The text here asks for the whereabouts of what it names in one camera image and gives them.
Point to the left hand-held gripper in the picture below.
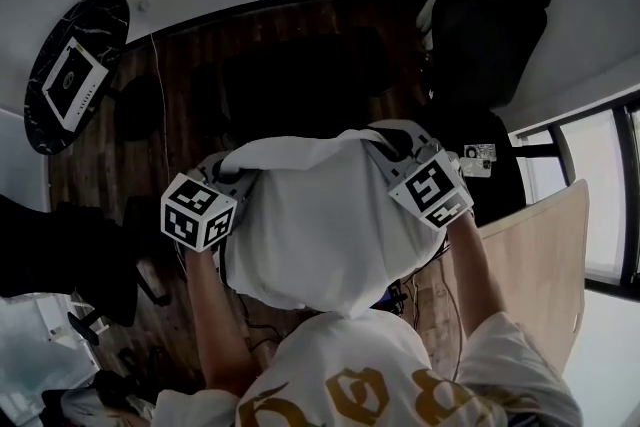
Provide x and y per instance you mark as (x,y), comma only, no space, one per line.
(195,215)

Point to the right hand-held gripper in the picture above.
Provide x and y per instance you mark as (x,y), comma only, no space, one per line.
(432,187)

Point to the white garment with black stripes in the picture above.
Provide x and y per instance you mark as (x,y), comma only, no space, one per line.
(325,225)

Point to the person's left forearm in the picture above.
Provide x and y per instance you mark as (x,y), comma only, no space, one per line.
(215,315)

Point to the person's right forearm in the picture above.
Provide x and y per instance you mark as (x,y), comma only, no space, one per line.
(472,275)

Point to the black office chair with headrest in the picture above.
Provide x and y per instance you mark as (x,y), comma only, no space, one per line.
(480,55)
(50,255)

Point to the white smartphone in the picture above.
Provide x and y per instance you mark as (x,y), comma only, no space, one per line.
(476,167)

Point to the light wooden desk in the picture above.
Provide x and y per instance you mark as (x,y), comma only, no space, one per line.
(540,255)

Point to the white flat box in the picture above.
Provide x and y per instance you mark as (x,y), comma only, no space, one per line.
(72,82)

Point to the round black marble side table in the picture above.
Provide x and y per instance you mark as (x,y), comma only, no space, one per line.
(95,20)

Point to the person's white shirt gold print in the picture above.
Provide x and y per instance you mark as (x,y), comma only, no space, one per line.
(350,355)

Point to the white shelf rack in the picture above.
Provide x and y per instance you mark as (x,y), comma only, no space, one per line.
(57,322)

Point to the black window frame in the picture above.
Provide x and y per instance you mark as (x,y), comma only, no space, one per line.
(626,190)

